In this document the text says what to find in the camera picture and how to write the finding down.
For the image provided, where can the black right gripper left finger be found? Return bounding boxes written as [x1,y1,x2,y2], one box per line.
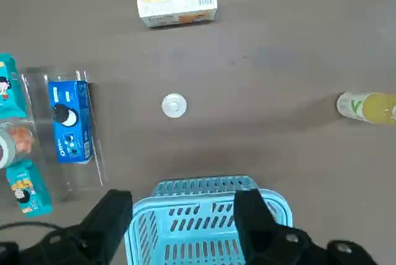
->
[0,188,134,265]

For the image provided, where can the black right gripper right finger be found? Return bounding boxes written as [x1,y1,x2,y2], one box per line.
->
[232,188,380,265]

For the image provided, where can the clear acrylic display shelf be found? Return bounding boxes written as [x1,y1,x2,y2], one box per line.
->
[0,66,108,204]

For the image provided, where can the blue Oreo cookie box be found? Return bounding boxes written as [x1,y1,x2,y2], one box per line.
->
[48,80,95,164]

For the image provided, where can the glass cookie jar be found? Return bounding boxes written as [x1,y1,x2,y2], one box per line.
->
[0,121,35,170]

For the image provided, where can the light blue plastic basket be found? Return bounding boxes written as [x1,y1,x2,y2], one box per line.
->
[124,174,294,265]

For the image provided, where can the teal snack packet cartoon girl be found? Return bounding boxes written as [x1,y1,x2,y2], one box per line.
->
[0,53,28,119]
[5,160,53,219]

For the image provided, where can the yellow drink bottle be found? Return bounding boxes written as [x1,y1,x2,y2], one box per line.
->
[336,90,396,127]

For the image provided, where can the white yellow biscuit box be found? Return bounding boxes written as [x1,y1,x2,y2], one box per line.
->
[136,0,218,29]

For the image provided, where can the thin black cable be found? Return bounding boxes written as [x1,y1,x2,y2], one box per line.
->
[0,220,61,232]

